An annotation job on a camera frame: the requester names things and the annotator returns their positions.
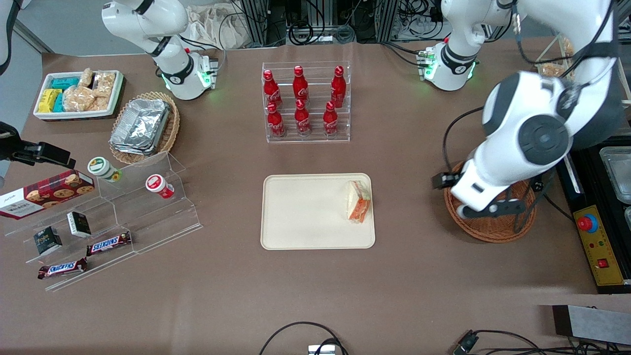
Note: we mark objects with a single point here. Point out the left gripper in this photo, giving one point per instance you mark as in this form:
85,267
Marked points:
437,181

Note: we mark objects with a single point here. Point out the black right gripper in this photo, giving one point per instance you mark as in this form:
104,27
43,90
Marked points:
11,148

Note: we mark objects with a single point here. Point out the triangle sandwich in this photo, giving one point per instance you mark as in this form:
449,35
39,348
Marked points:
359,202

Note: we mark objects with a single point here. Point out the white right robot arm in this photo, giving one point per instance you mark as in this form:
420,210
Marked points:
172,64

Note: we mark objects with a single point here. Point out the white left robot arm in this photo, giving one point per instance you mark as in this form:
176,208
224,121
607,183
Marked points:
537,133

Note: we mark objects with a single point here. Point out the brown wicker basket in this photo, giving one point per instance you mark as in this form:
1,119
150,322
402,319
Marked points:
493,229

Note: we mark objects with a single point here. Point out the white rectangular snack tray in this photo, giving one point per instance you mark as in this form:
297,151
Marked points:
116,93

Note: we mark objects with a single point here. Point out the light wicker basket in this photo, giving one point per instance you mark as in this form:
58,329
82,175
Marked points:
170,128

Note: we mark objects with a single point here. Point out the cream plastic serving tray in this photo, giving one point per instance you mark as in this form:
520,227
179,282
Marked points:
305,212

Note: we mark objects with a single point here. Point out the Walkers shortbread tartan box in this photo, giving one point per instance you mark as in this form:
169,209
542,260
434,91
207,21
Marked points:
44,195

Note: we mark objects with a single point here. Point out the teal snack packet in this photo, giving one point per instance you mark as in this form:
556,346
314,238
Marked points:
65,82
58,102

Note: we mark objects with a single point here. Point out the yellow snack packet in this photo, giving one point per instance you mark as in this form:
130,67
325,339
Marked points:
48,101

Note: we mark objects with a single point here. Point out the green lidded yogurt cup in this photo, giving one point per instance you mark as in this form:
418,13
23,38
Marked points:
101,167

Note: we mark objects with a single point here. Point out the bagged cookie snack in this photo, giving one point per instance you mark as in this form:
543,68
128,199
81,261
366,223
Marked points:
86,78
101,103
104,84
79,98

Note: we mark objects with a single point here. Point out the red emergency stop button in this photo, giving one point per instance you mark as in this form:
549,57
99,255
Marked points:
587,224

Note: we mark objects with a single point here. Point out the small black carton box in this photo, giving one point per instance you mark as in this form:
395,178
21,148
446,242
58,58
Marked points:
48,240
79,224

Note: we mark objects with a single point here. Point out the silver foil container stack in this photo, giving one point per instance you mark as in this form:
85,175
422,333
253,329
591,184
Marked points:
140,125

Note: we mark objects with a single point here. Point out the yellow control box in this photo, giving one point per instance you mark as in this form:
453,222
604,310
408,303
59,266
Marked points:
601,251

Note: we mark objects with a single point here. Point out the clear glass container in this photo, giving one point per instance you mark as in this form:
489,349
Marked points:
616,172

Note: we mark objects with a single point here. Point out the Snickers chocolate bar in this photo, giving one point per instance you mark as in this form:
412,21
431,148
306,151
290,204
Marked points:
109,243
61,268

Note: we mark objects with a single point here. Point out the red lidded yogurt cup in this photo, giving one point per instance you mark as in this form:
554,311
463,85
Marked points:
158,186

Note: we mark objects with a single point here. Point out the clear acrylic stepped display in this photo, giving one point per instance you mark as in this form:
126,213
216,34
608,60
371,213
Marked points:
148,222

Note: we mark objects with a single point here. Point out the grey flat box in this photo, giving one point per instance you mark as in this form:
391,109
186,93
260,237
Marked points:
591,323

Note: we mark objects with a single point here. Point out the red cola bottle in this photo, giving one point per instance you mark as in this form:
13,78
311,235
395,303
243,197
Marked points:
271,91
276,123
302,121
330,121
338,88
300,86

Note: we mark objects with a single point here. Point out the white crumpled plastic bag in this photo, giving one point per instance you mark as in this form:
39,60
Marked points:
212,27

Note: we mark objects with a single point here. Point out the clear acrylic bottle rack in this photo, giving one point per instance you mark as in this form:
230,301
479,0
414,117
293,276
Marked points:
315,138

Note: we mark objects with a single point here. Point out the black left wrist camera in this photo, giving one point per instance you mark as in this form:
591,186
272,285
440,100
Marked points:
443,180

